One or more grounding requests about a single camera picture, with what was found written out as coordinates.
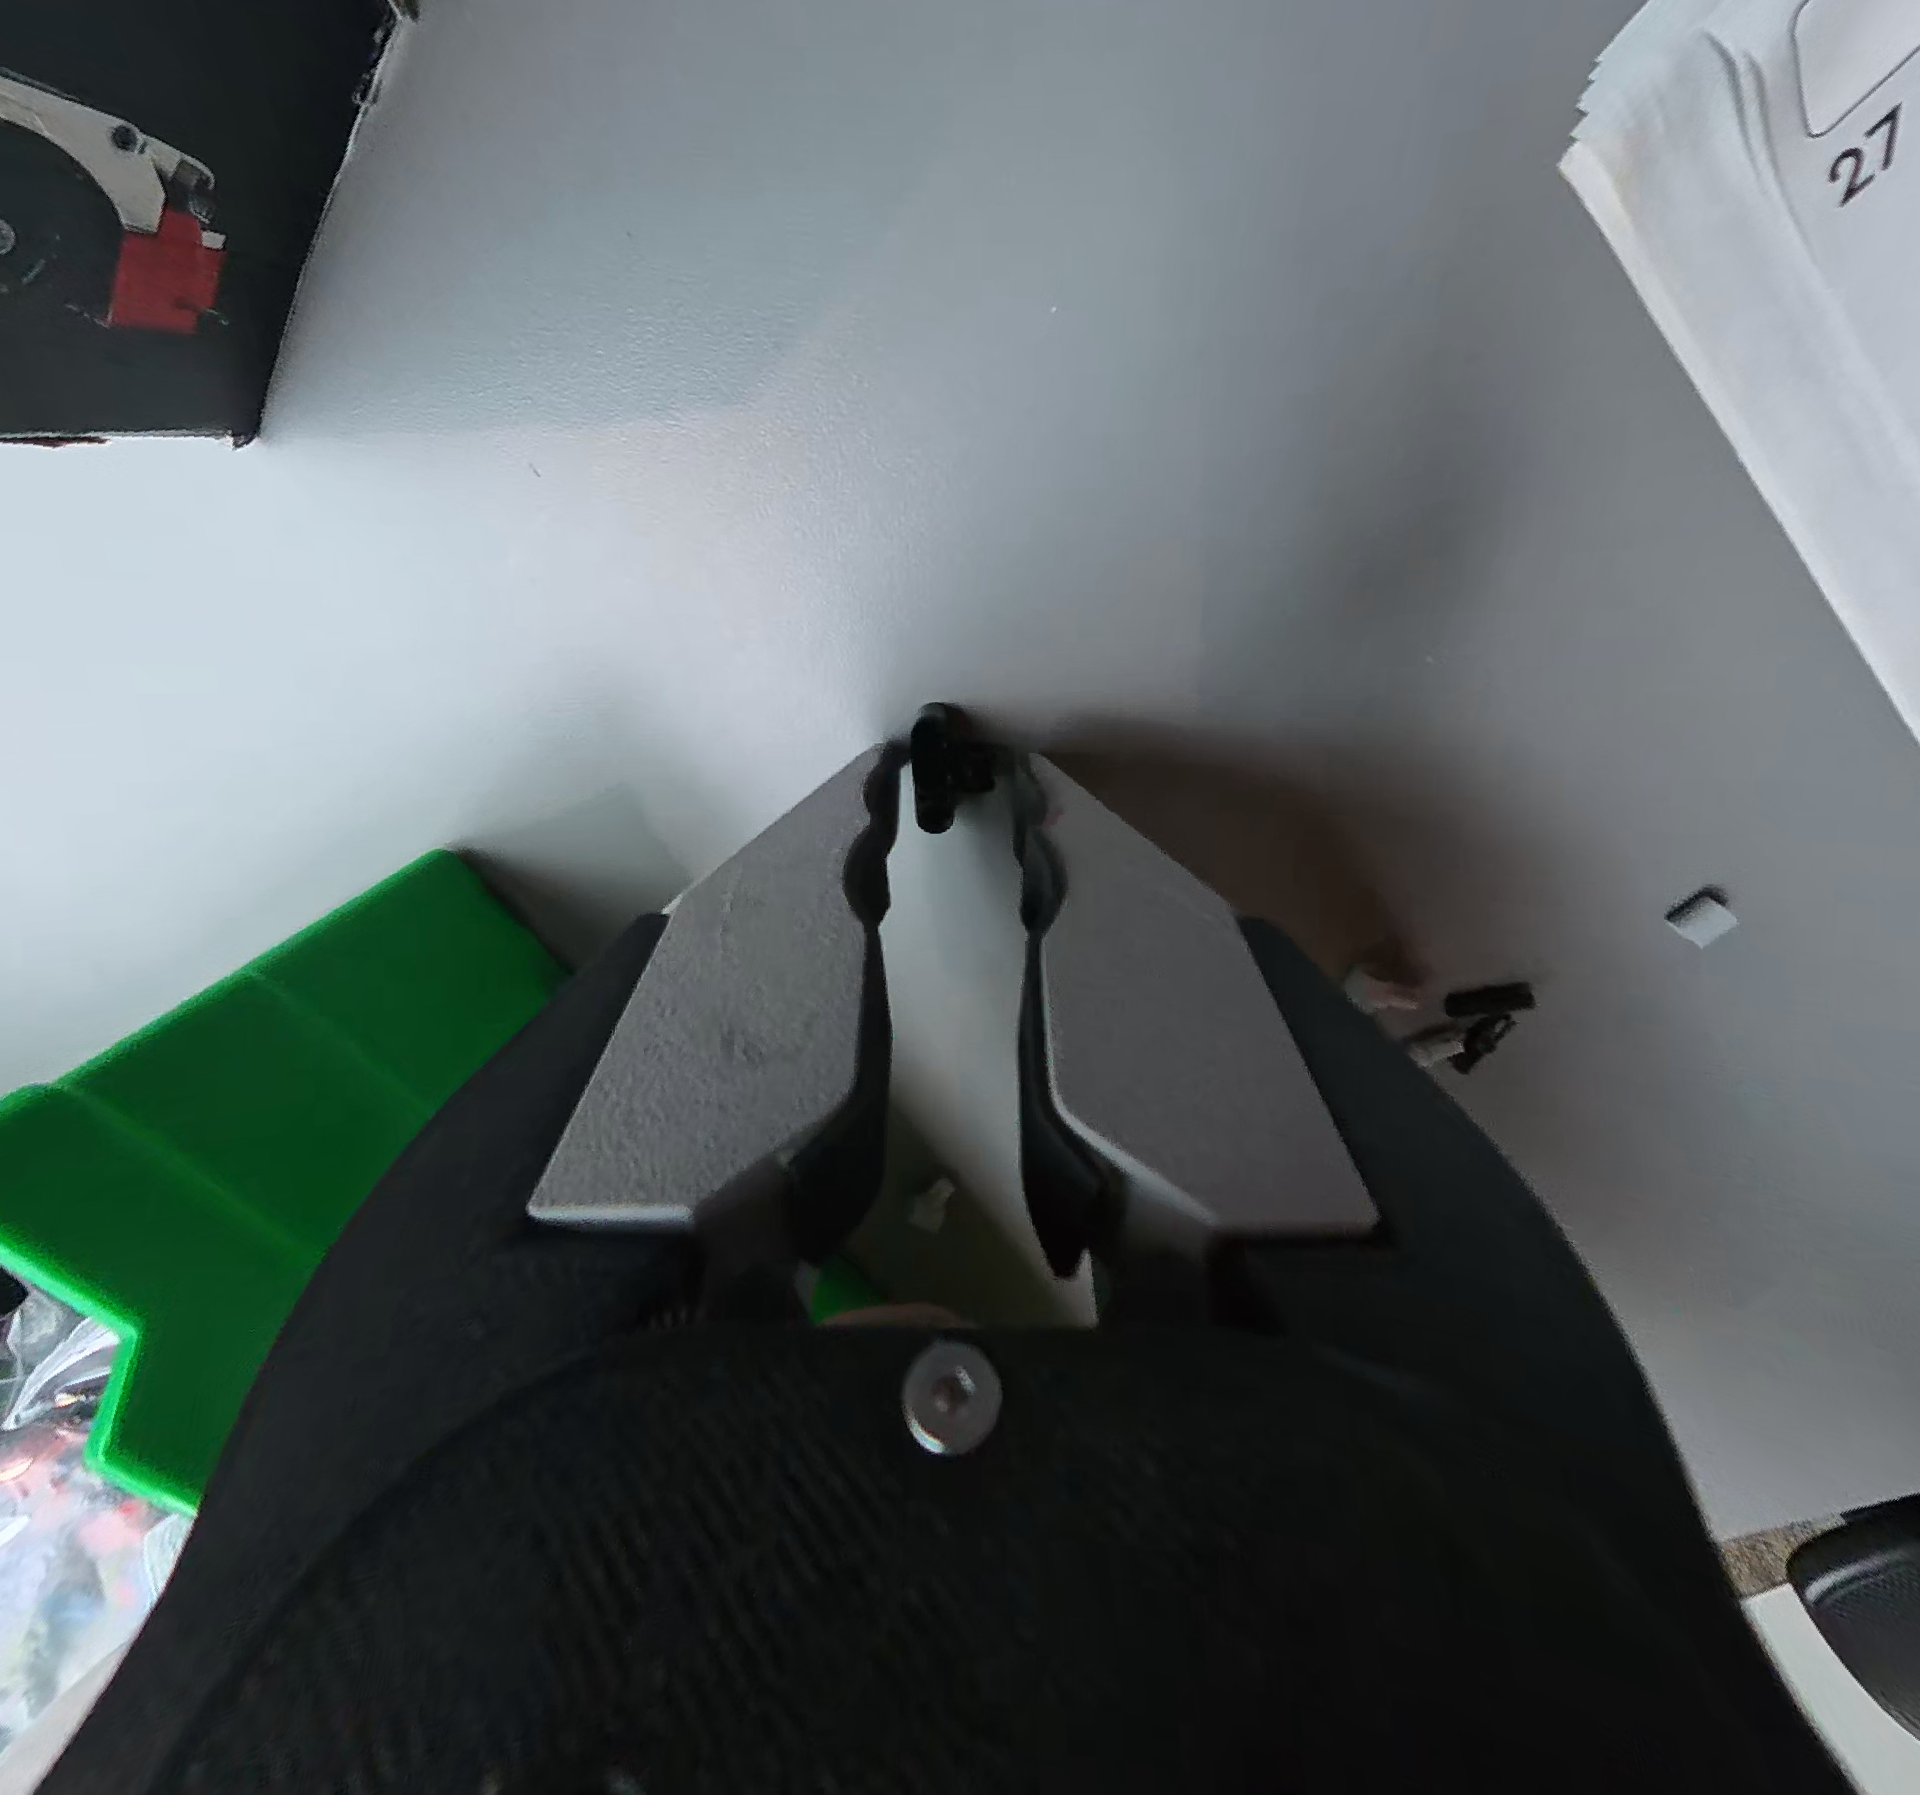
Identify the black lego set box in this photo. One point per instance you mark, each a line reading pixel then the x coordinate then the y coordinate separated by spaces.
pixel 150 71

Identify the black textured object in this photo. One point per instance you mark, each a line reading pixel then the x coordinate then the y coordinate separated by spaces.
pixel 1869 1600

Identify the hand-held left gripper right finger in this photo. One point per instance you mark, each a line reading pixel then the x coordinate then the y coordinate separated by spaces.
pixel 1185 1059

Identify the black lego connector pin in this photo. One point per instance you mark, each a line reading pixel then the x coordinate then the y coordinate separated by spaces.
pixel 942 767

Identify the green plastic bin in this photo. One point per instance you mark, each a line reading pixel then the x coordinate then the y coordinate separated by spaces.
pixel 300 1075

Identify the lego instruction booklet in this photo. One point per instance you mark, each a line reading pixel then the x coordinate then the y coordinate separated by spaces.
pixel 1800 325

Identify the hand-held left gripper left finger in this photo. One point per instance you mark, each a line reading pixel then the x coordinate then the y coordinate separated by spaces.
pixel 719 1046

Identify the clear bag of lego parts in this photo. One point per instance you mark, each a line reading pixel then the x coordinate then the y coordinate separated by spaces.
pixel 61 1570

